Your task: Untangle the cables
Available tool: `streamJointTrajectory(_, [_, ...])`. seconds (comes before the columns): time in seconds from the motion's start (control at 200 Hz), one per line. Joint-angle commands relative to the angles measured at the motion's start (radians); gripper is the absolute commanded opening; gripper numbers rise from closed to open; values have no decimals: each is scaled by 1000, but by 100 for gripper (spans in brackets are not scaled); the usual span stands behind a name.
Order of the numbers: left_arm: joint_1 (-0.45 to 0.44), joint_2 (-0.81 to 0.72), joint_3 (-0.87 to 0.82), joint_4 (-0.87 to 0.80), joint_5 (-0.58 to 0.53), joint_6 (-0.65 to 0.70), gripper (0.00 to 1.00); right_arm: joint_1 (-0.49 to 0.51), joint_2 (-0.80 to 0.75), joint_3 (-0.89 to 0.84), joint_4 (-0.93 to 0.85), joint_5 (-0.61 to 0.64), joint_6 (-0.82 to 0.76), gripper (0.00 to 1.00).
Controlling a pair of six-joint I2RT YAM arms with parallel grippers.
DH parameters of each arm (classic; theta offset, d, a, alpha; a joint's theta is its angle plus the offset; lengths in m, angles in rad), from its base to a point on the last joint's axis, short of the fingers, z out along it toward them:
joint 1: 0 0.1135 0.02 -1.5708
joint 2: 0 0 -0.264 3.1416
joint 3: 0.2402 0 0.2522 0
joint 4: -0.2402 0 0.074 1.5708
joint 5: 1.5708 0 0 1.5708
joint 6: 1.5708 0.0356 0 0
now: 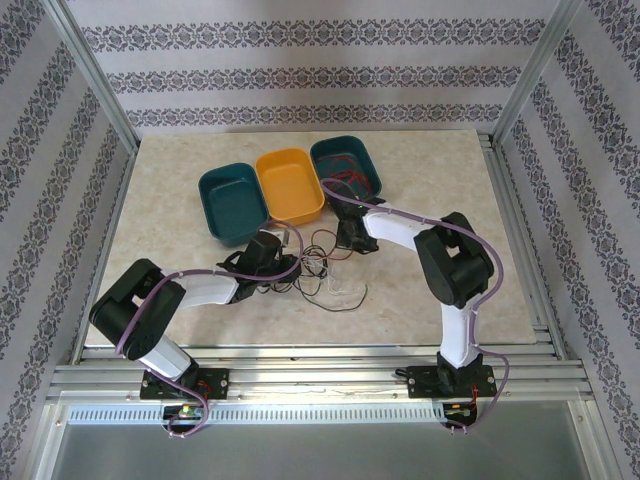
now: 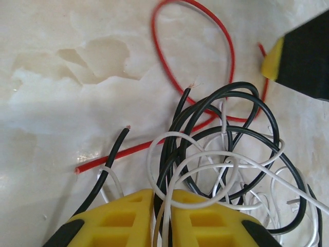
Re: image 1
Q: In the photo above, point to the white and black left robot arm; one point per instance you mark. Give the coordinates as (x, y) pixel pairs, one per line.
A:
(210, 290)

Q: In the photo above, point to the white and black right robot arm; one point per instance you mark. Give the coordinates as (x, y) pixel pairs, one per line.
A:
(395, 227)

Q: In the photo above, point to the yellow plastic bin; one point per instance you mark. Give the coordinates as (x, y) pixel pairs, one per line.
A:
(290, 190)

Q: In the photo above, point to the small teal plastic bin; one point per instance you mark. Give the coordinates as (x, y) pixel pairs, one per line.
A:
(340, 147)

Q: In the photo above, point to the large teal plastic bin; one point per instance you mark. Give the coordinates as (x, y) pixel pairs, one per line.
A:
(235, 200)

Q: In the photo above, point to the small circuit board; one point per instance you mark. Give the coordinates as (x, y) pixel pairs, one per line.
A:
(457, 408)
(186, 411)

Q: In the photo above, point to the grey metal panel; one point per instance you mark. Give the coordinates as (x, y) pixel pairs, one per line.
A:
(320, 455)

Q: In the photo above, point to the aluminium frame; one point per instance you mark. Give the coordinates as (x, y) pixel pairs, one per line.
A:
(320, 372)

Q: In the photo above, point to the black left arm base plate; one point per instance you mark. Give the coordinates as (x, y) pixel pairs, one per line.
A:
(220, 382)

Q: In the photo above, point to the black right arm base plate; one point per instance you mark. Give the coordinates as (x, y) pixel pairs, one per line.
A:
(420, 382)

